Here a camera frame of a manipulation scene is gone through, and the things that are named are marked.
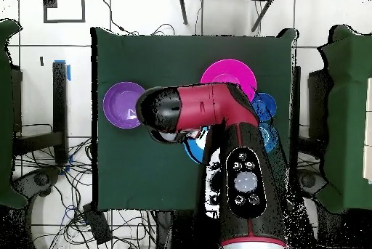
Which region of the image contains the small dark blue bowl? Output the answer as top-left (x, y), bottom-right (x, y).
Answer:
top-left (251, 92), bottom-right (278, 123)

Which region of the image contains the green cloth side table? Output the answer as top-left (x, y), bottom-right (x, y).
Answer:
top-left (0, 18), bottom-right (28, 209)
top-left (316, 24), bottom-right (372, 214)

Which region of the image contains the translucent teal plastic bowl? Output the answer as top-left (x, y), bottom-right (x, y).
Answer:
top-left (258, 122), bottom-right (280, 154)

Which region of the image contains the tangle of cables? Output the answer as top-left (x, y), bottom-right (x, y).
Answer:
top-left (12, 136), bottom-right (158, 249)

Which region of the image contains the purple plastic bowl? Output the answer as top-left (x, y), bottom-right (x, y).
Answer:
top-left (102, 81), bottom-right (146, 130)

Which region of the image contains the white box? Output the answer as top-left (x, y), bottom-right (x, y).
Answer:
top-left (362, 77), bottom-right (372, 184)

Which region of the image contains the dark green table cloth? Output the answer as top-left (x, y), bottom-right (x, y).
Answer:
top-left (90, 26), bottom-right (298, 213)

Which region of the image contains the pink plastic bowl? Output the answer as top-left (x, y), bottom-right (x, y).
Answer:
top-left (200, 59), bottom-right (258, 102)

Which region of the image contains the bright blue plastic bowl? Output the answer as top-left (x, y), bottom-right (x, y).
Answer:
top-left (183, 126), bottom-right (211, 165)

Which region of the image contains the black power box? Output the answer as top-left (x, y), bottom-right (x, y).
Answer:
top-left (82, 202), bottom-right (113, 245)

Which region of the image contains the blue tape strip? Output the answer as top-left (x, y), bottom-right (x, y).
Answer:
top-left (54, 60), bottom-right (72, 81)

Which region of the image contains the black table frame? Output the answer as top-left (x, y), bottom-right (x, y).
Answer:
top-left (12, 61), bottom-right (69, 164)

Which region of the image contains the thin black cable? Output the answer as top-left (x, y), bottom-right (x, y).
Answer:
top-left (98, 0), bottom-right (139, 36)

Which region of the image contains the grey square frame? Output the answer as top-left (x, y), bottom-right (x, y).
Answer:
top-left (42, 0), bottom-right (86, 24)

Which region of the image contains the black pedestal foot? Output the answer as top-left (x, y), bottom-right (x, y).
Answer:
top-left (297, 170), bottom-right (329, 196)
top-left (12, 166), bottom-right (62, 198)

